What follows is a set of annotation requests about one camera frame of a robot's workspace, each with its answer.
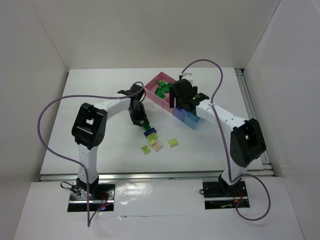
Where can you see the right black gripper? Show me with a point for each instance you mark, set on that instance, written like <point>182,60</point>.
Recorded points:
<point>173,100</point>

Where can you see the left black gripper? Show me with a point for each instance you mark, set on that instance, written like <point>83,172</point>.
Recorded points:
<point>139,118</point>

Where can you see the long green lego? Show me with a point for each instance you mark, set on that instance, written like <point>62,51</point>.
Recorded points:
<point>159,92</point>

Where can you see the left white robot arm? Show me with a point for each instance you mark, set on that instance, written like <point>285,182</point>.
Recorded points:
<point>89,130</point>

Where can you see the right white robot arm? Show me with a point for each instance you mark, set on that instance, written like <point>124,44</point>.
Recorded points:
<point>242,139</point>

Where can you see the small pink container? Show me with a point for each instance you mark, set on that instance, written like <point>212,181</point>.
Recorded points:
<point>166,105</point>

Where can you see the large pink container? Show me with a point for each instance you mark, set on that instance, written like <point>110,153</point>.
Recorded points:
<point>151,87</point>

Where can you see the dark blue lego brick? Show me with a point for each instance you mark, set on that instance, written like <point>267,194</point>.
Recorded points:
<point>149,131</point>

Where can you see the lime lego brick upper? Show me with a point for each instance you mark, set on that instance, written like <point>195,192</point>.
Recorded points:
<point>152,137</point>

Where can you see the lime lego brick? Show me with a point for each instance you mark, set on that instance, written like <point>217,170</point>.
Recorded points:
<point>145,149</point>
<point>152,137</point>
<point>173,142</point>

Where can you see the dark blue container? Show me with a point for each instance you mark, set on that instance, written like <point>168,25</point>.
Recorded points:
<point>180,113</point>

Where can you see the lime lego brick lower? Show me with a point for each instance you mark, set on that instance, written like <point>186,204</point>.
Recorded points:
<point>145,149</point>

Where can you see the beige lego brick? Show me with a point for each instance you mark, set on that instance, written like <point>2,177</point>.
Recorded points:
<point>155,145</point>

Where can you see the light blue container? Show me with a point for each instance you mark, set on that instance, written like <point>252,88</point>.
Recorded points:
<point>191,120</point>

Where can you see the lime lego brick right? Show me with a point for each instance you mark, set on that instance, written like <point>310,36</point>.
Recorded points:
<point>173,142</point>

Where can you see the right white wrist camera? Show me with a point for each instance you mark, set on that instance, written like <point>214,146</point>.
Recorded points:
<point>187,76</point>

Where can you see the aluminium front rail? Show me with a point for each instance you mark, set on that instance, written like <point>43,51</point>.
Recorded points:
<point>135,176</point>

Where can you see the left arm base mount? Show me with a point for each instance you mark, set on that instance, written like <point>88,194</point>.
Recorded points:
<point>103,198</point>

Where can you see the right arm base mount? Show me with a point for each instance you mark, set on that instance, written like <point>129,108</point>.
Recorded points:
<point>214,198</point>

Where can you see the aluminium side rail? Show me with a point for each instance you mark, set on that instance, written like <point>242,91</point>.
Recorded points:
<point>265,160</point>

